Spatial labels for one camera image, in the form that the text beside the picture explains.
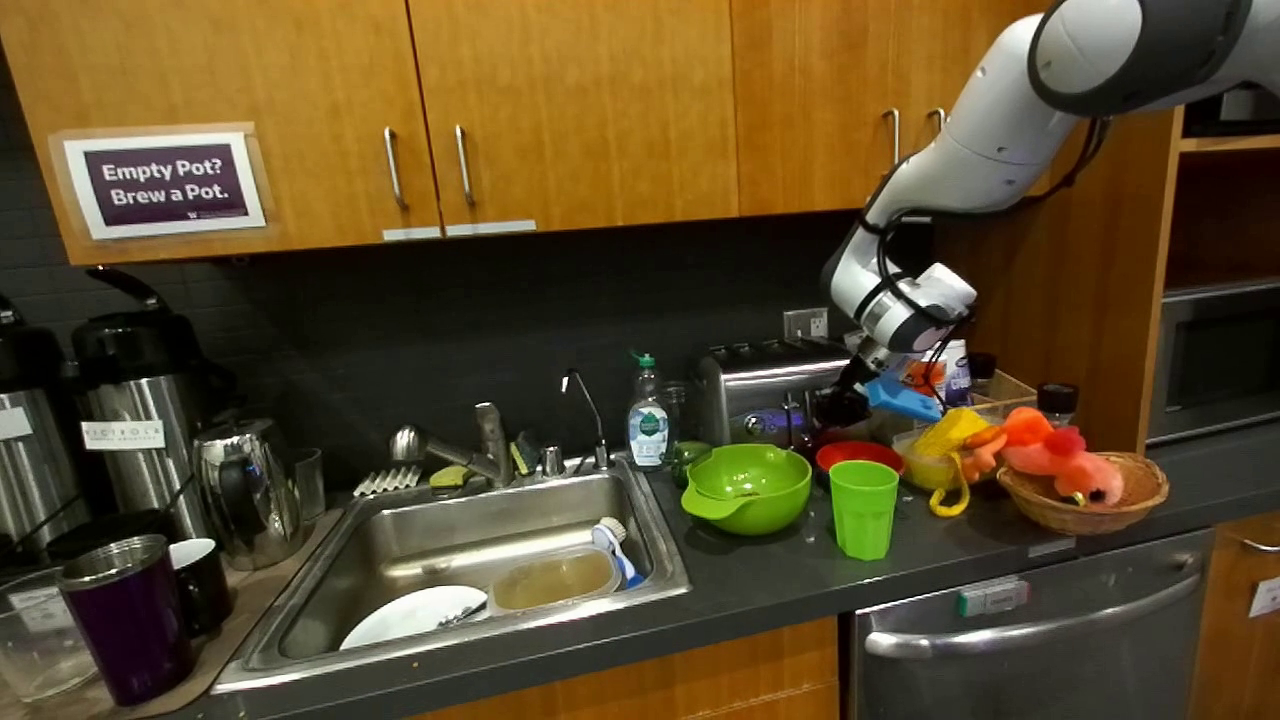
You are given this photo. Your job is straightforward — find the white plate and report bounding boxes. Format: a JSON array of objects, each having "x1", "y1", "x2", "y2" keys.
[{"x1": 336, "y1": 580, "x2": 497, "y2": 655}]

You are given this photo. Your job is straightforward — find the red plastic bowl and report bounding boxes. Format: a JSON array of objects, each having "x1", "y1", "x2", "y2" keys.
[{"x1": 812, "y1": 437, "x2": 911, "y2": 481}]

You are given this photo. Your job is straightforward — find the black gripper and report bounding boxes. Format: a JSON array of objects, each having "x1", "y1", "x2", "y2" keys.
[{"x1": 812, "y1": 376, "x2": 879, "y2": 437}]

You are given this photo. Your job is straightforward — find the steel coffee airpot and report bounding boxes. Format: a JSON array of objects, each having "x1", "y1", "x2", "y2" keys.
[
  {"x1": 68, "y1": 269, "x2": 223, "y2": 540},
  {"x1": 0, "y1": 298, "x2": 92, "y2": 554}
]

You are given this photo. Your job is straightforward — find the wooden base cabinet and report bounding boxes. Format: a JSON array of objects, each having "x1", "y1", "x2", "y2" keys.
[{"x1": 412, "y1": 612, "x2": 845, "y2": 720}]

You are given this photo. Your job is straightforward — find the purple coffee pot sign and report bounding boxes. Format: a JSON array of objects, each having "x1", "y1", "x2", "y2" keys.
[{"x1": 52, "y1": 125, "x2": 273, "y2": 247}]

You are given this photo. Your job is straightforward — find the stainless steel sink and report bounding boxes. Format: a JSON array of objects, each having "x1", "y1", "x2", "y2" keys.
[{"x1": 210, "y1": 457, "x2": 696, "y2": 700}]

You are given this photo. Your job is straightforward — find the black mug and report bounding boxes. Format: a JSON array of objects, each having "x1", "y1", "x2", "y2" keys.
[{"x1": 163, "y1": 536, "x2": 239, "y2": 644}]

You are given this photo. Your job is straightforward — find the dark spice jar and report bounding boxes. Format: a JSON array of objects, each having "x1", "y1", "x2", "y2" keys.
[{"x1": 1036, "y1": 382, "x2": 1085, "y2": 434}]

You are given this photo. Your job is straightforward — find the bowl with murky water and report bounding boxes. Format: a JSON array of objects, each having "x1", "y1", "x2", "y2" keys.
[{"x1": 489, "y1": 548, "x2": 619, "y2": 618}]

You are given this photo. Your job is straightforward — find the wooden cabinet door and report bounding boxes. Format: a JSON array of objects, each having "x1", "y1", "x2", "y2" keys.
[
  {"x1": 728, "y1": 0, "x2": 929, "y2": 222},
  {"x1": 914, "y1": 0, "x2": 1054, "y2": 151},
  {"x1": 0, "y1": 0, "x2": 445, "y2": 269},
  {"x1": 402, "y1": 0, "x2": 738, "y2": 244}
]

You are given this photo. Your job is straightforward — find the orange carrot toy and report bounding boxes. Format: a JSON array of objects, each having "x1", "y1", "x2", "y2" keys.
[{"x1": 963, "y1": 403, "x2": 1059, "y2": 486}]

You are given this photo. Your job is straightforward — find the slim chrome tap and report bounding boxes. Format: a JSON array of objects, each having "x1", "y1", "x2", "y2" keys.
[{"x1": 552, "y1": 367, "x2": 617, "y2": 481}]

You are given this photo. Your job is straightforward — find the stainless steel toaster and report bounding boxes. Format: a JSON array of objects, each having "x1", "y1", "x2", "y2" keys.
[{"x1": 696, "y1": 337, "x2": 860, "y2": 447}]

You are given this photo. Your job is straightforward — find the wall power outlet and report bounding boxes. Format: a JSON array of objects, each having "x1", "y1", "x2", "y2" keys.
[{"x1": 778, "y1": 304, "x2": 836, "y2": 347}]

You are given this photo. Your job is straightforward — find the green mixing bowl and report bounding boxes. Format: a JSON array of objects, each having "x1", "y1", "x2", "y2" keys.
[{"x1": 675, "y1": 439, "x2": 821, "y2": 543}]

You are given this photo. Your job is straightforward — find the white blue dish wand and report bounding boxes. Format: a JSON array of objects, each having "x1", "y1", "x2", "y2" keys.
[{"x1": 588, "y1": 511, "x2": 651, "y2": 594}]

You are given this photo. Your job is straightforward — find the green plastic cup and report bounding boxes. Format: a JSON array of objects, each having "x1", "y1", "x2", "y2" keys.
[{"x1": 825, "y1": 462, "x2": 907, "y2": 570}]

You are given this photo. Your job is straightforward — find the wooden tall cabinet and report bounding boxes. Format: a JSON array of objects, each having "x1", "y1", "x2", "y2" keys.
[{"x1": 931, "y1": 105, "x2": 1280, "y2": 462}]

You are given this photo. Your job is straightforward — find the clear plastic tub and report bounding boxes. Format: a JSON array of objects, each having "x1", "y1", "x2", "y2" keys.
[{"x1": 0, "y1": 570, "x2": 88, "y2": 708}]

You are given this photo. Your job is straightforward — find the clear dish soap bottle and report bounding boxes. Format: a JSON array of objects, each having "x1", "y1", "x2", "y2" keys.
[{"x1": 622, "y1": 347, "x2": 675, "y2": 477}]

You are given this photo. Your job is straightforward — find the purple mug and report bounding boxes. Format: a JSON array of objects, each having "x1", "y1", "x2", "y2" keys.
[{"x1": 55, "y1": 533, "x2": 197, "y2": 714}]

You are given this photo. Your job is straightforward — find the wicker basket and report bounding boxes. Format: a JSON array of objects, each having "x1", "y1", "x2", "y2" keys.
[{"x1": 993, "y1": 447, "x2": 1176, "y2": 540}]

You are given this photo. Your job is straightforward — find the wooden crate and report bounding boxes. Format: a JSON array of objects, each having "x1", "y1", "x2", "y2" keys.
[{"x1": 963, "y1": 363, "x2": 1042, "y2": 423}]

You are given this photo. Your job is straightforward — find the chrome sink faucet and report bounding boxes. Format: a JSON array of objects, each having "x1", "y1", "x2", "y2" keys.
[{"x1": 382, "y1": 398, "x2": 537, "y2": 491}]

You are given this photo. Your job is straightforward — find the brown counter mat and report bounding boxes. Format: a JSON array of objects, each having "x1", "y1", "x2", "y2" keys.
[{"x1": 0, "y1": 501, "x2": 356, "y2": 720}]

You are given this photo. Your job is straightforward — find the stainless steel dishwasher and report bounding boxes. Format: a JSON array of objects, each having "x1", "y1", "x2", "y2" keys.
[{"x1": 845, "y1": 527, "x2": 1219, "y2": 720}]

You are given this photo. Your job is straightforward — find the red pink toy food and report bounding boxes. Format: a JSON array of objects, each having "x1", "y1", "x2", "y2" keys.
[{"x1": 1003, "y1": 423, "x2": 1130, "y2": 511}]

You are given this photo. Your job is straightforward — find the yellow toy vegetable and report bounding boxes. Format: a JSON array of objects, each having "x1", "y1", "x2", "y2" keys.
[{"x1": 902, "y1": 403, "x2": 1001, "y2": 525}]

